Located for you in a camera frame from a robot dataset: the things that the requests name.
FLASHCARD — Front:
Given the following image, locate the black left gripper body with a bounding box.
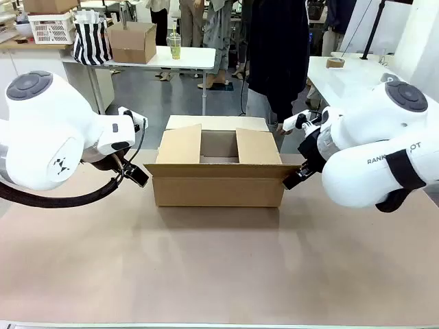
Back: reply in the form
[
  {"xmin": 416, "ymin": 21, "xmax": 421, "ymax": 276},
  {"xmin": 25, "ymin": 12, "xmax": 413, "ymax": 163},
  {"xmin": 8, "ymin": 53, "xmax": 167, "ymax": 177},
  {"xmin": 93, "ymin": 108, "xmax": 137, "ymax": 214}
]
[{"xmin": 81, "ymin": 146, "xmax": 125, "ymax": 173}]

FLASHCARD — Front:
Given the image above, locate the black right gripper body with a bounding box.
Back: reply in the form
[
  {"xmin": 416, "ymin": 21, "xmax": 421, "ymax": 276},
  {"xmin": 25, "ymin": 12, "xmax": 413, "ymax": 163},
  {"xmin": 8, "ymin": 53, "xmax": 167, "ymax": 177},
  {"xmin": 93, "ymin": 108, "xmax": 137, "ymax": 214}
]
[{"xmin": 296, "ymin": 127, "xmax": 325, "ymax": 173}]

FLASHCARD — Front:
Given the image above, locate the brown cardboard box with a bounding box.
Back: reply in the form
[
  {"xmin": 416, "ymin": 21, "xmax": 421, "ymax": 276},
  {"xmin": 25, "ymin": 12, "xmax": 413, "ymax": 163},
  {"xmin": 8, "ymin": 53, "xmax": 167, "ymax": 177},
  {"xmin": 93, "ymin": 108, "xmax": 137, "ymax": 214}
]
[
  {"xmin": 143, "ymin": 114, "xmax": 302, "ymax": 208},
  {"xmin": 107, "ymin": 21, "xmax": 158, "ymax": 65}
]

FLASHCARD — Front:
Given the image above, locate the closed brown cardboard box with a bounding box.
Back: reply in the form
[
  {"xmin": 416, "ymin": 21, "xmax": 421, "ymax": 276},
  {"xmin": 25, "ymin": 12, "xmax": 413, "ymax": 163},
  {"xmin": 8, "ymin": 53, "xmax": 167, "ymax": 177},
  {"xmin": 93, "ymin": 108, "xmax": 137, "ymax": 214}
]
[{"xmin": 107, "ymin": 21, "xmax": 158, "ymax": 65}]

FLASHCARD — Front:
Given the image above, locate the cardboard box above basket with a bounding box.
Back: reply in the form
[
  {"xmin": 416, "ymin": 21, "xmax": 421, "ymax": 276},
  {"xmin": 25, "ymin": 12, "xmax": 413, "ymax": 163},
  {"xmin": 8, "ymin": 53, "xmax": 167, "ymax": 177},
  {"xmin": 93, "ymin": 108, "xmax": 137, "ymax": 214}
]
[{"xmin": 23, "ymin": 0, "xmax": 80, "ymax": 15}]

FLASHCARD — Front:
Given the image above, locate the person in black sweatshirt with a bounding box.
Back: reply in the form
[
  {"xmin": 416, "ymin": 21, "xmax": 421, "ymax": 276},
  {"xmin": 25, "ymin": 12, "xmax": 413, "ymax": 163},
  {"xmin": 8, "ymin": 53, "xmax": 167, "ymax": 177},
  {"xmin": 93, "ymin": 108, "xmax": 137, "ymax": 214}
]
[{"xmin": 246, "ymin": 0, "xmax": 311, "ymax": 135}]

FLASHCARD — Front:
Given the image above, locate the black white striped bag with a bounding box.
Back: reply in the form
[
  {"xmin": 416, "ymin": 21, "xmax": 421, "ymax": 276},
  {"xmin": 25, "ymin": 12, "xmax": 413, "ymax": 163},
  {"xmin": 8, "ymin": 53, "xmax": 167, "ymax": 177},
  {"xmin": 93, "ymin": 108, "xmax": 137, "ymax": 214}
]
[{"xmin": 73, "ymin": 10, "xmax": 113, "ymax": 66}]

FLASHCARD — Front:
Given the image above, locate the white folding table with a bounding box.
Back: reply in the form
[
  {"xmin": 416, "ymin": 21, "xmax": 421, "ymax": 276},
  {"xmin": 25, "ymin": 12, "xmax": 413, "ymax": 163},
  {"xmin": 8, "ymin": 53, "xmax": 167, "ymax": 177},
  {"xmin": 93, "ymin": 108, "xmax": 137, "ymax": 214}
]
[{"xmin": 102, "ymin": 45, "xmax": 217, "ymax": 117}]

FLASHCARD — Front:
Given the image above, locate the black stand pole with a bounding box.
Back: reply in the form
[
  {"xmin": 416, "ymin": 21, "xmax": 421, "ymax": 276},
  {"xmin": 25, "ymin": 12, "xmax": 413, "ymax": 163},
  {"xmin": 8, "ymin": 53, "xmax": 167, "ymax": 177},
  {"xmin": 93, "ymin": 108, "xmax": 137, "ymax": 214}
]
[{"xmin": 359, "ymin": 0, "xmax": 388, "ymax": 61}]

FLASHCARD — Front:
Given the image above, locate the clear plastic drink cup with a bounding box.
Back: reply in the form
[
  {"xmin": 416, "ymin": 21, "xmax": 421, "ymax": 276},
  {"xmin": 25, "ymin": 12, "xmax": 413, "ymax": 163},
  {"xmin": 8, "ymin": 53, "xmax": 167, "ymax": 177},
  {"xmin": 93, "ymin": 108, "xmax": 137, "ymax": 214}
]
[{"xmin": 166, "ymin": 28, "xmax": 183, "ymax": 60}]

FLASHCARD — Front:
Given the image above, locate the white plastic lattice basket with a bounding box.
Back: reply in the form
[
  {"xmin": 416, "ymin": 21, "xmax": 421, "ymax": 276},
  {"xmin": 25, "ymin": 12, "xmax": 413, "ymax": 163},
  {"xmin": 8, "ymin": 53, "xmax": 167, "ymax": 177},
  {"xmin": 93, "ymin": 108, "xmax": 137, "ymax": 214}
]
[{"xmin": 27, "ymin": 12, "xmax": 77, "ymax": 46}]

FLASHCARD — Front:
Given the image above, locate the bystander in grey patterned dress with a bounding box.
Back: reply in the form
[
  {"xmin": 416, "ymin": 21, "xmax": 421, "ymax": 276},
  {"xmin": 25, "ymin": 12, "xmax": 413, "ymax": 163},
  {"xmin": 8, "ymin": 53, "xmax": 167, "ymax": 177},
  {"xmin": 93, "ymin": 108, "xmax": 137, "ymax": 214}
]
[{"xmin": 196, "ymin": 0, "xmax": 235, "ymax": 90}]

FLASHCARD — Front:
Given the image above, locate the white bowl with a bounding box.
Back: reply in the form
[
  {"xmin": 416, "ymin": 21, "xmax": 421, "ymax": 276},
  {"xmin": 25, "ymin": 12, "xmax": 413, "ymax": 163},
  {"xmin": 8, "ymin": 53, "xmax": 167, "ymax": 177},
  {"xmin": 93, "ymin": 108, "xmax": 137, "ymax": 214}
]
[{"xmin": 14, "ymin": 21, "xmax": 34, "ymax": 39}]

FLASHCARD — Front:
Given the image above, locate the bystander in beige trousers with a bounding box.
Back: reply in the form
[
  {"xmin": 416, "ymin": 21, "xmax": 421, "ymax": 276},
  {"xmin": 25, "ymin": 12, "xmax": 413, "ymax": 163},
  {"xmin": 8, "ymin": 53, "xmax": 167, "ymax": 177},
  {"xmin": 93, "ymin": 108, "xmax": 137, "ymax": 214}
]
[{"xmin": 178, "ymin": 0, "xmax": 206, "ymax": 49}]

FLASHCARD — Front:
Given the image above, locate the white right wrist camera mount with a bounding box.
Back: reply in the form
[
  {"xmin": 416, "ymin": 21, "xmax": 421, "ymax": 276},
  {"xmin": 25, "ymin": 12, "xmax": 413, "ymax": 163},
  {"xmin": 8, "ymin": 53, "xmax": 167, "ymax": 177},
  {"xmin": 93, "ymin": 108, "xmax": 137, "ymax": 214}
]
[{"xmin": 283, "ymin": 110, "xmax": 325, "ymax": 136}]

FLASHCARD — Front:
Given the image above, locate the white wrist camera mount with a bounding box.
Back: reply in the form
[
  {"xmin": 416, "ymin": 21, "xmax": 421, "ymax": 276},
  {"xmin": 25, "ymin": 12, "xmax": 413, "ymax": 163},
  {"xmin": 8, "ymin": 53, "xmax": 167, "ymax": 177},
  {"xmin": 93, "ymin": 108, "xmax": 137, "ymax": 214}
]
[
  {"xmin": 283, "ymin": 110, "xmax": 325, "ymax": 136},
  {"xmin": 117, "ymin": 106, "xmax": 150, "ymax": 133}
]

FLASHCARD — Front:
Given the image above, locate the thin black camera cable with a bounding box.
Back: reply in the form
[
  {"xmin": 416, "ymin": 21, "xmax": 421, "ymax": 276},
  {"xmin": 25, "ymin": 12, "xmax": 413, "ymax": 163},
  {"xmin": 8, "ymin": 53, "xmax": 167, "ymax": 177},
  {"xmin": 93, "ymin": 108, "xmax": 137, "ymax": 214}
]
[{"xmin": 121, "ymin": 117, "xmax": 150, "ymax": 169}]

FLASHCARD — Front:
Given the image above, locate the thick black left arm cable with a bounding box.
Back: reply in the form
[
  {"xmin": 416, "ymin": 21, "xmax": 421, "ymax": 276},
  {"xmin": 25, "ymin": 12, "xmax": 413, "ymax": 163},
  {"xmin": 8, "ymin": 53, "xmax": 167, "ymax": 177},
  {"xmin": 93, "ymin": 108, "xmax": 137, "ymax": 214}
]
[{"xmin": 0, "ymin": 173, "xmax": 125, "ymax": 210}]

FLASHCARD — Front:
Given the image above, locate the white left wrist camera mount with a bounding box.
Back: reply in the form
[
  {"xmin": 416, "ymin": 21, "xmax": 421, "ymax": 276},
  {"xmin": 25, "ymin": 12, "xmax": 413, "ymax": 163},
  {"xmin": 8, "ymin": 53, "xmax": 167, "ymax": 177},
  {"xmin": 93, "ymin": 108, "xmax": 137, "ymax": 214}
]
[{"xmin": 117, "ymin": 106, "xmax": 150, "ymax": 133}]

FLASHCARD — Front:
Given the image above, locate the black strap on right arm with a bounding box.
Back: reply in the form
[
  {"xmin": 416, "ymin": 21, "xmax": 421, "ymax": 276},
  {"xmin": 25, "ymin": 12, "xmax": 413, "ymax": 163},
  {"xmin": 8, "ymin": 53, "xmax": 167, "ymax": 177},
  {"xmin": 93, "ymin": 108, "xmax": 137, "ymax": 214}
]
[{"xmin": 386, "ymin": 149, "xmax": 428, "ymax": 190}]

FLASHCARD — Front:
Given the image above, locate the black wire basket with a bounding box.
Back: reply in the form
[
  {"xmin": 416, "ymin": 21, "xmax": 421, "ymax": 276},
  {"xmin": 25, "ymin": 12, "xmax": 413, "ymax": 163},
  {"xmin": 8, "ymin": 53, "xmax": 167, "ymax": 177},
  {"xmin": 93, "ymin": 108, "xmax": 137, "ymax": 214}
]
[{"xmin": 306, "ymin": 2, "xmax": 327, "ymax": 21}]

